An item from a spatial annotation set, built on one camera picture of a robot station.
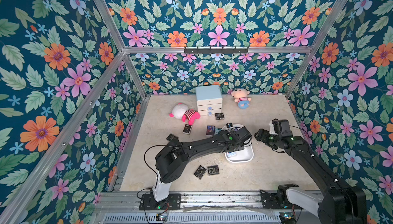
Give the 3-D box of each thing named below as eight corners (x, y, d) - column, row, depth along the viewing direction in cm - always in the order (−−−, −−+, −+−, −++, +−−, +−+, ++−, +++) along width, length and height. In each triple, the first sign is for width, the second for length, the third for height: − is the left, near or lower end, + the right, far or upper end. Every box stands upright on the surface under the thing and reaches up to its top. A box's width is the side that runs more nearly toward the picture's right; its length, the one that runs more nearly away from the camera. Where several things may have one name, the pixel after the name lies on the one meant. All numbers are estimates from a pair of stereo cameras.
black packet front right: (208, 175, 84) (208, 174, 82) (207, 168, 86) (207, 166, 84) (219, 173, 84) (219, 172, 82) (217, 166, 87) (218, 164, 85)
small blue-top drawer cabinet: (196, 116, 108) (194, 102, 97) (197, 99, 119) (196, 85, 107) (221, 116, 108) (222, 102, 97) (219, 99, 119) (221, 85, 107)
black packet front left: (193, 174, 84) (193, 172, 82) (200, 165, 87) (199, 164, 85) (200, 179, 82) (199, 178, 80) (206, 171, 85) (206, 169, 83)
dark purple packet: (206, 135, 99) (205, 133, 97) (206, 127, 103) (206, 125, 101) (215, 135, 99) (215, 133, 97) (214, 127, 103) (215, 125, 101)
